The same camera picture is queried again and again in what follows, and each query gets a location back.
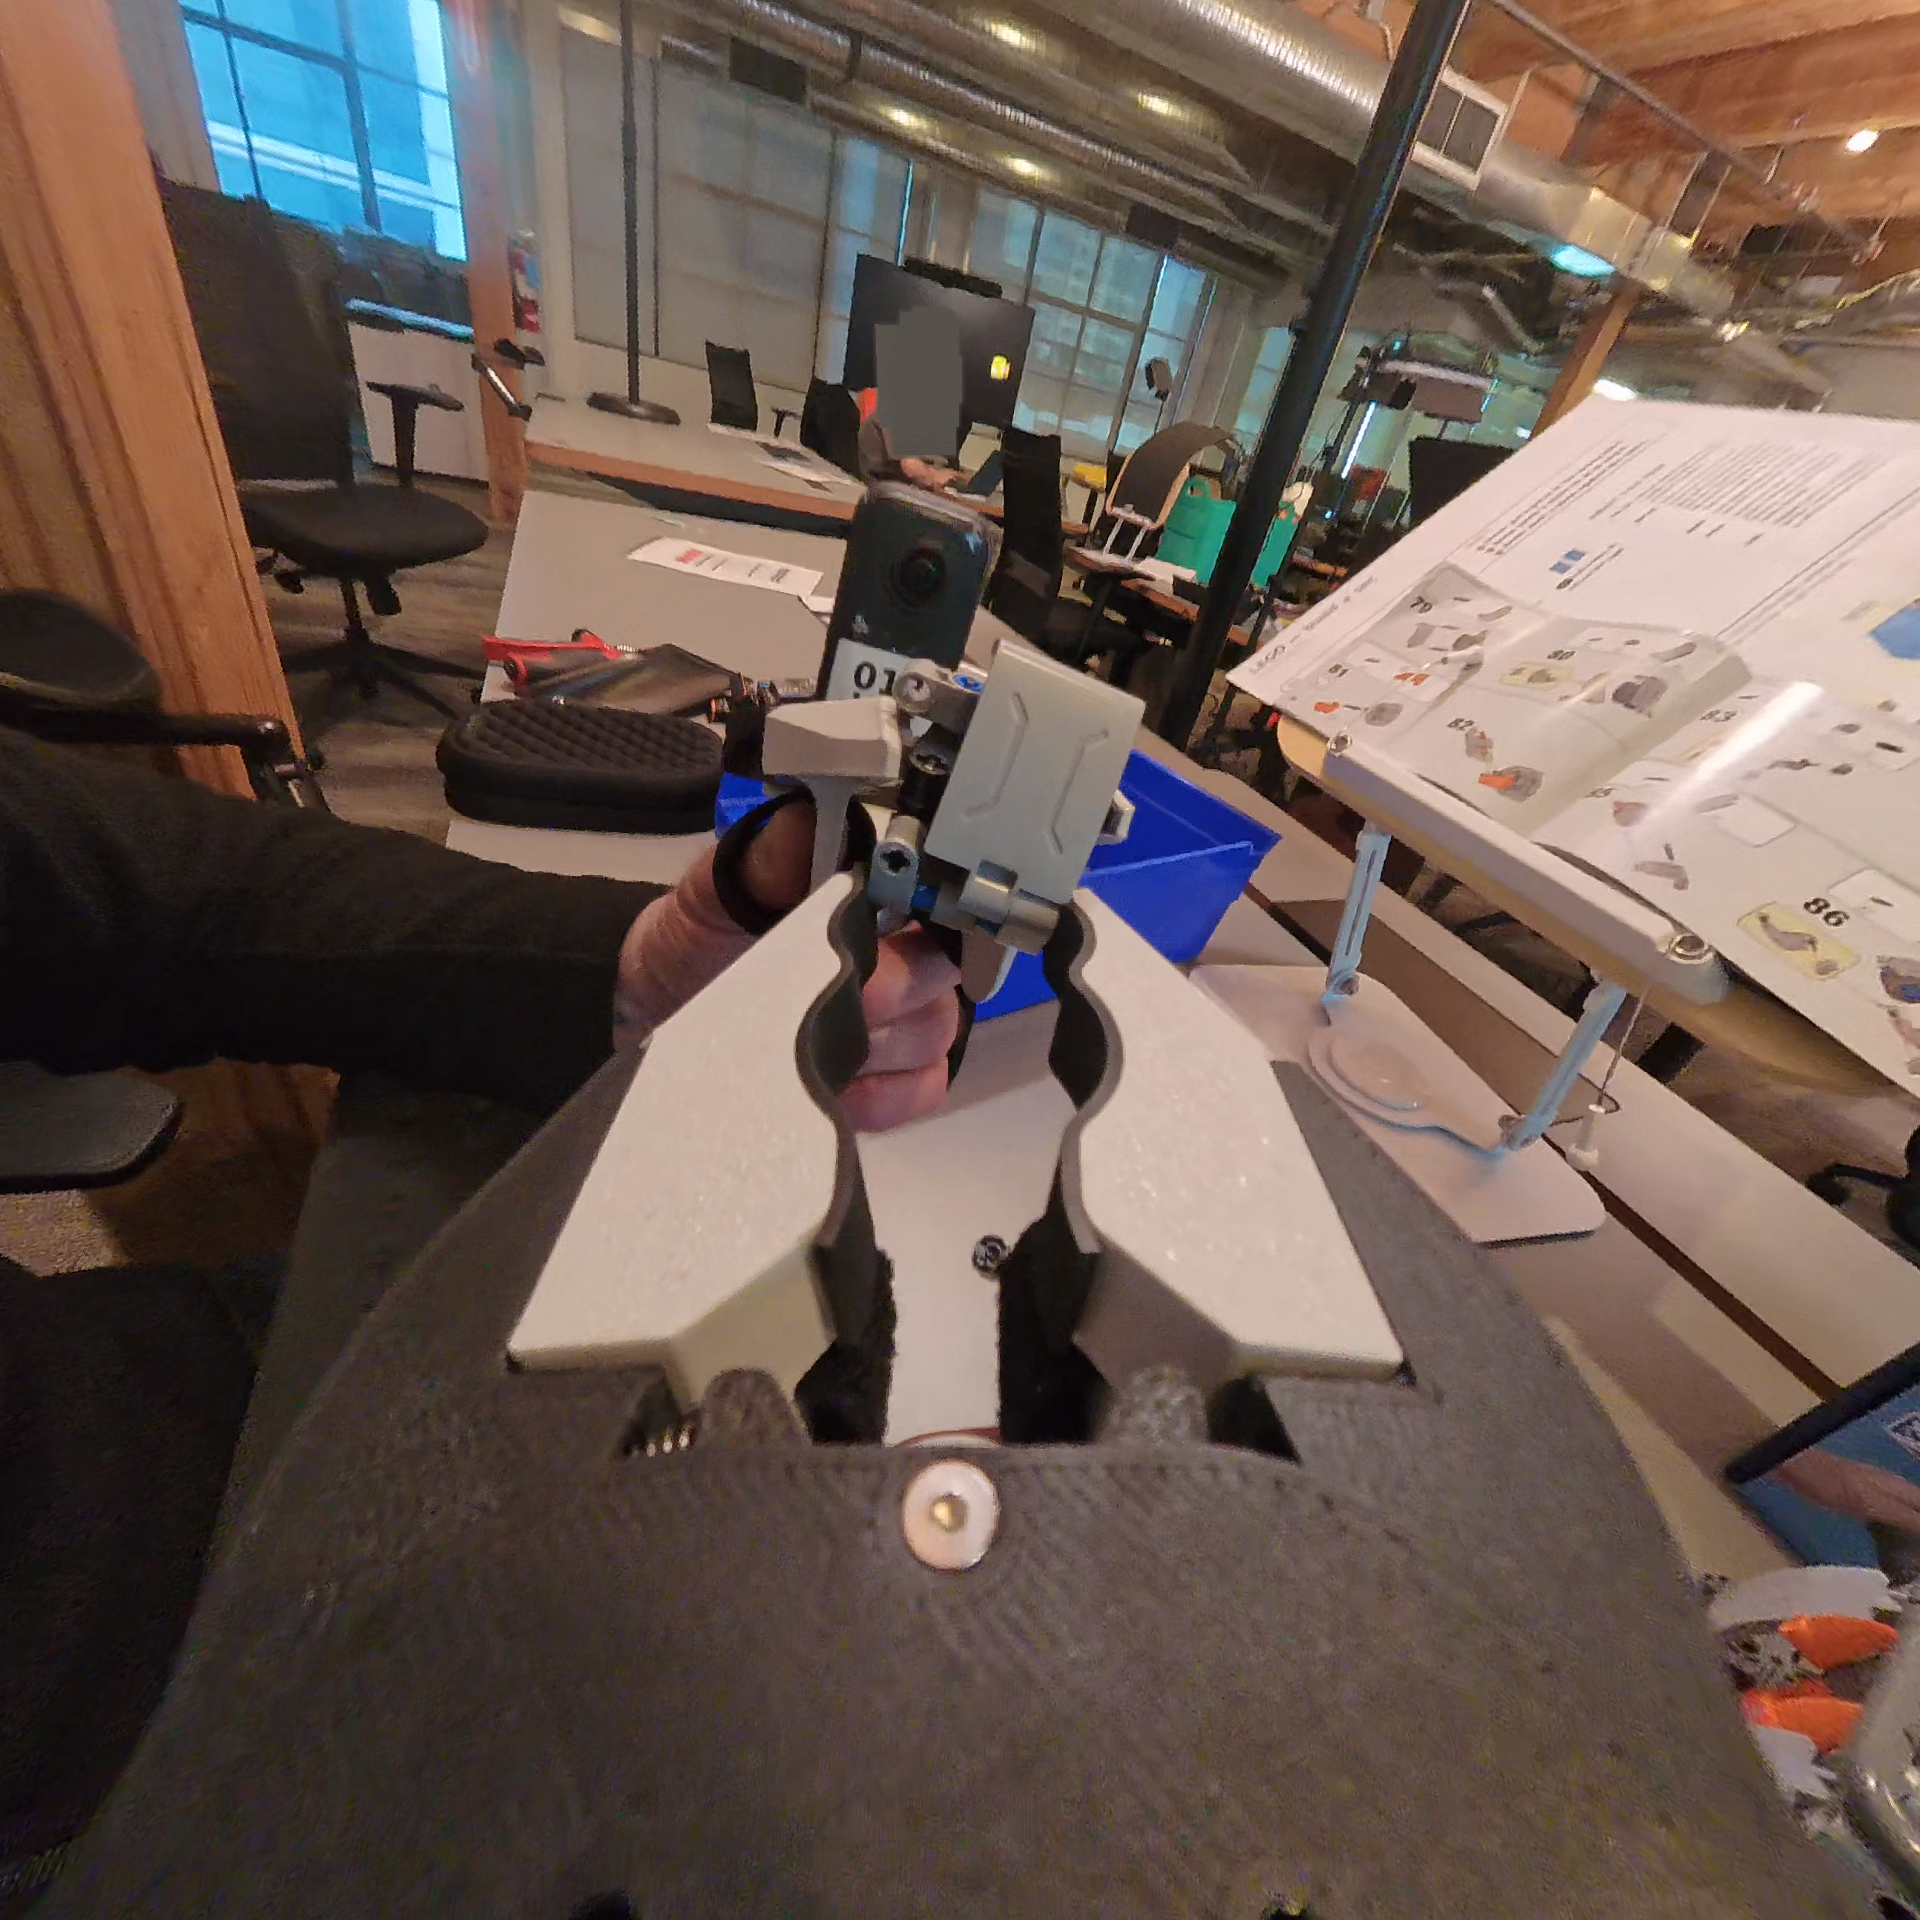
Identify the dark blue toy box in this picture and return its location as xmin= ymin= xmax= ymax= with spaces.
xmin=1740 ymin=1387 xmax=1920 ymax=1568

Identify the brick building instruction booklet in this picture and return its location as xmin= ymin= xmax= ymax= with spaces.
xmin=1277 ymin=563 xmax=1920 ymax=1081

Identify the small grey brick hinge assembly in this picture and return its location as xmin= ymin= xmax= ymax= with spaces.
xmin=861 ymin=642 xmax=1149 ymax=999

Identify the green container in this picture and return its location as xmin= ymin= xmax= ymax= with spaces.
xmin=1163 ymin=476 xmax=1294 ymax=589

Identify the white document stand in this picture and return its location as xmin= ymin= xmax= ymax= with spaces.
xmin=1193 ymin=720 xmax=1920 ymax=1247

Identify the grey orange tracked brick robot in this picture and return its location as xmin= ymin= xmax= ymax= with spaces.
xmin=1703 ymin=1560 xmax=1920 ymax=1877

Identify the person's left hand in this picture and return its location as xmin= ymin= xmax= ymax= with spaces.
xmin=616 ymin=800 xmax=969 ymax=1138

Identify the black monitor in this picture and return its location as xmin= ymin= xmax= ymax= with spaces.
xmin=844 ymin=251 xmax=1038 ymax=452

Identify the black curved chair back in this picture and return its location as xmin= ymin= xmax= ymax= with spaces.
xmin=1102 ymin=422 xmax=1235 ymax=560

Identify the white low cabinet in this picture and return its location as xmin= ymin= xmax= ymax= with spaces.
xmin=346 ymin=299 xmax=490 ymax=481

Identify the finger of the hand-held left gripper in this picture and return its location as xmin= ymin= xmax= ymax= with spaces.
xmin=761 ymin=694 xmax=913 ymax=905

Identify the wooden pillar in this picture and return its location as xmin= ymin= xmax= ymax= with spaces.
xmin=0 ymin=0 xmax=302 ymax=797

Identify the black padded case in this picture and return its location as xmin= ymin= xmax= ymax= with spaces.
xmin=436 ymin=696 xmax=731 ymax=836

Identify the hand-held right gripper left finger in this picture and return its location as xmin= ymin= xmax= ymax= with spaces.
xmin=507 ymin=872 xmax=899 ymax=1446

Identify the black office chair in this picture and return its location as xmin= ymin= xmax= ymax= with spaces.
xmin=157 ymin=179 xmax=499 ymax=707

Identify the white paper sheet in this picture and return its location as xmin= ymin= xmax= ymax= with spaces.
xmin=627 ymin=538 xmax=827 ymax=602

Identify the black floor stand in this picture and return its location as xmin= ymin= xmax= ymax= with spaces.
xmin=581 ymin=0 xmax=684 ymax=429

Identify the black tablet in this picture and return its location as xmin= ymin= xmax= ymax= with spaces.
xmin=526 ymin=644 xmax=741 ymax=721

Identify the black metal pole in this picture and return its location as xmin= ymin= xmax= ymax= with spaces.
xmin=1163 ymin=0 xmax=1473 ymax=744

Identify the black chair armrest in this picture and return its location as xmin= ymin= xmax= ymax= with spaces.
xmin=0 ymin=1062 xmax=185 ymax=1197
xmin=0 ymin=589 xmax=325 ymax=803

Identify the white printed instruction sheet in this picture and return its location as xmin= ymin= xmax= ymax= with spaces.
xmin=1227 ymin=393 xmax=1920 ymax=1098

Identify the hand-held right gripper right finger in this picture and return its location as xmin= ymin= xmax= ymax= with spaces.
xmin=999 ymin=898 xmax=1407 ymax=1446

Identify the blue bin with tag label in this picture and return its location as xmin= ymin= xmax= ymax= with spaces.
xmin=717 ymin=747 xmax=1281 ymax=1025

